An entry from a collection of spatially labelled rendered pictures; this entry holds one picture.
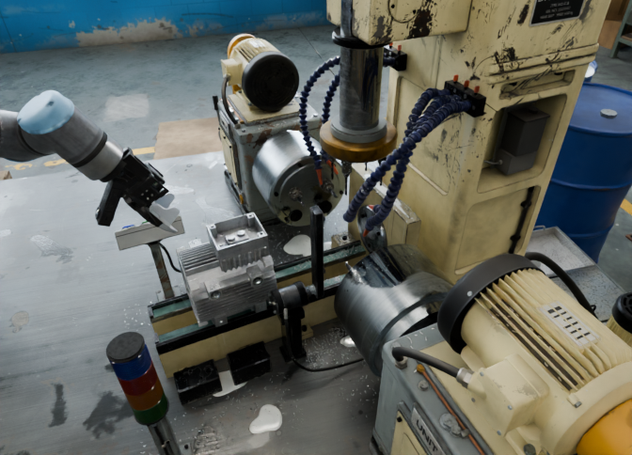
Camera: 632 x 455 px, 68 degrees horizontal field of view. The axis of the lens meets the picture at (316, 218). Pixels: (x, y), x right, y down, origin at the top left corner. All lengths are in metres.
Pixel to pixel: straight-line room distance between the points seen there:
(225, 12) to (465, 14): 5.77
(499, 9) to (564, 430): 0.69
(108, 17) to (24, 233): 5.02
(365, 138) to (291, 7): 5.79
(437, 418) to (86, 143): 0.77
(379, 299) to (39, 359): 0.93
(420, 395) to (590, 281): 1.54
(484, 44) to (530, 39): 0.09
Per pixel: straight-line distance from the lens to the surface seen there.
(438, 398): 0.82
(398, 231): 1.19
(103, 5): 6.71
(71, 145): 0.98
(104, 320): 1.50
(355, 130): 1.06
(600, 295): 2.22
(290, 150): 1.39
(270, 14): 6.76
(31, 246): 1.88
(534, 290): 0.72
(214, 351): 1.28
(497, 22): 0.99
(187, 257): 1.13
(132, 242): 1.31
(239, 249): 1.09
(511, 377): 0.68
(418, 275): 0.98
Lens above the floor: 1.84
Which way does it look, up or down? 38 degrees down
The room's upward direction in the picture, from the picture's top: 1 degrees counter-clockwise
